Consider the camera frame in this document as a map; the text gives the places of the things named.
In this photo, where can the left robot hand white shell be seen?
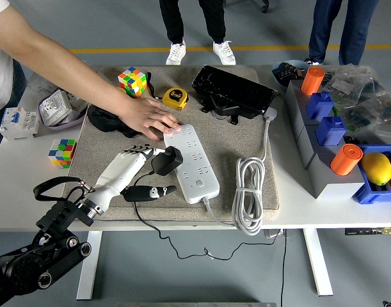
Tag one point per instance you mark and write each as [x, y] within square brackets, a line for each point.
[118, 172]

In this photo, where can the person's left hand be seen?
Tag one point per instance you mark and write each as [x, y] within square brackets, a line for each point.
[147, 115]

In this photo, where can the black plug adapter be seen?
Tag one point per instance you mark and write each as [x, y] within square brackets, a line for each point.
[166, 161]

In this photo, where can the white power strip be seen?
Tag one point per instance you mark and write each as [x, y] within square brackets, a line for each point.
[201, 188]

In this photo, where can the person's left forearm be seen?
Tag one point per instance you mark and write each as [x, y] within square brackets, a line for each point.
[60, 60]

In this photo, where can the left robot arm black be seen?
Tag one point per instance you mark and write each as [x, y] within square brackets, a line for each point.
[25, 268]

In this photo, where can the white three-pin plug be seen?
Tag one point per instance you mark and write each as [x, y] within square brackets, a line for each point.
[270, 114]

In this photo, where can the colourful puzzle cube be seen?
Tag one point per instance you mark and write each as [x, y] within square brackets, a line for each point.
[131, 81]
[62, 153]

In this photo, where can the black fabric pouch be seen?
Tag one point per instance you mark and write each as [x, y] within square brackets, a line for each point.
[102, 120]

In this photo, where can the grey-brown mat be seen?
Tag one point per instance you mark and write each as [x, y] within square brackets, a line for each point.
[220, 144]

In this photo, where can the black table control panel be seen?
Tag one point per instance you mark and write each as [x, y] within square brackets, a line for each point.
[358, 231]

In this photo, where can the white table leg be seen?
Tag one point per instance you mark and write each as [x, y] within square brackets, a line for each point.
[91, 272]
[316, 262]

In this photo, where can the black plastic tray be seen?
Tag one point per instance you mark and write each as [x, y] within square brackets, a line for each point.
[233, 91]

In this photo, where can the person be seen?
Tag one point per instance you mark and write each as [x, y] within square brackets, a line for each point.
[172, 22]
[323, 32]
[0, 80]

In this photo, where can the white circuit breaker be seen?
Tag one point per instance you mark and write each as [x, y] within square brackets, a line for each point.
[19, 123]

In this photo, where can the blue plastic bin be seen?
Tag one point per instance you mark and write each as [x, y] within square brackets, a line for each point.
[361, 195]

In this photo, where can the light blue bowl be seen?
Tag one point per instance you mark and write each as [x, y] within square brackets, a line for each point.
[278, 82]

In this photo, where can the yellow lemon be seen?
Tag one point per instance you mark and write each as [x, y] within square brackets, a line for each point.
[377, 169]

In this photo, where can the grey under-table box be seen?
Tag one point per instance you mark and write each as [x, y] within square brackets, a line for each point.
[272, 233]

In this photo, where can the black circuit boards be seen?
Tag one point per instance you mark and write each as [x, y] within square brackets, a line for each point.
[289, 72]

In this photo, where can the grey block holder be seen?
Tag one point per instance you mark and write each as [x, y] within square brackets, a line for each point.
[323, 172]

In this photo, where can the orange cylinder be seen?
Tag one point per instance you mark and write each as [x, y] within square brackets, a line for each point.
[312, 81]
[345, 160]

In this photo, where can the black chair caster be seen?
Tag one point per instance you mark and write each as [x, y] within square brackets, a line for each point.
[266, 6]

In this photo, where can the blue block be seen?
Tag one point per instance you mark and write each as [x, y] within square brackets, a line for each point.
[331, 132]
[320, 107]

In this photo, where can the green plastic piece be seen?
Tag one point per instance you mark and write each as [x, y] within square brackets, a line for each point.
[350, 128]
[335, 111]

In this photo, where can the clear bag of components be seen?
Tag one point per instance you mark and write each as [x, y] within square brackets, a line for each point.
[374, 112]
[345, 84]

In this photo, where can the white wall socket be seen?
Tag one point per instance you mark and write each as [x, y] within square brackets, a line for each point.
[81, 105]
[54, 107]

